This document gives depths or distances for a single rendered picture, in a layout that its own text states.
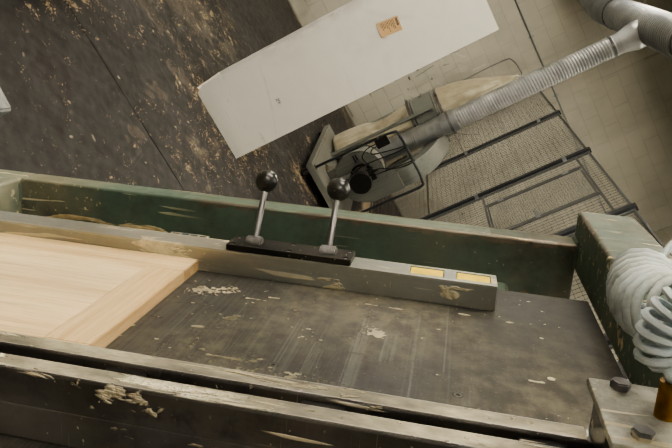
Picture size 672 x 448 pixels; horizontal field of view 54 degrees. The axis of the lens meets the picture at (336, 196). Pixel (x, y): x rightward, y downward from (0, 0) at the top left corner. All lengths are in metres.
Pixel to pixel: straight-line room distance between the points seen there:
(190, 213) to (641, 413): 0.95
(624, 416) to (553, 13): 8.67
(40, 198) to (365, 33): 3.38
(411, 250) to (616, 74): 8.34
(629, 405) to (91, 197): 1.10
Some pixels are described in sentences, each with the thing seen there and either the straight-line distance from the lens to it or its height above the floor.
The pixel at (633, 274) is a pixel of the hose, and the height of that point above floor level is 1.86.
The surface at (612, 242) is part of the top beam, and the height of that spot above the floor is 1.89.
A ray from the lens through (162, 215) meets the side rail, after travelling 1.36.
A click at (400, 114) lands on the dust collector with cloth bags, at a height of 0.95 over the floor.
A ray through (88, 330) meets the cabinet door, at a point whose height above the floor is 1.29.
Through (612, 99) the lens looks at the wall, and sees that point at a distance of 9.55.
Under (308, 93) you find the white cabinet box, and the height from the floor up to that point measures 0.72.
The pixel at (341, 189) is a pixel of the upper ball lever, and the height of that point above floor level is 1.55.
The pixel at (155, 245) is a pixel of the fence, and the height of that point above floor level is 1.25.
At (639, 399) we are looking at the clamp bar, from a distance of 0.62.
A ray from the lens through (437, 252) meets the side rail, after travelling 1.25.
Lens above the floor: 1.82
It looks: 15 degrees down
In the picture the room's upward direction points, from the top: 66 degrees clockwise
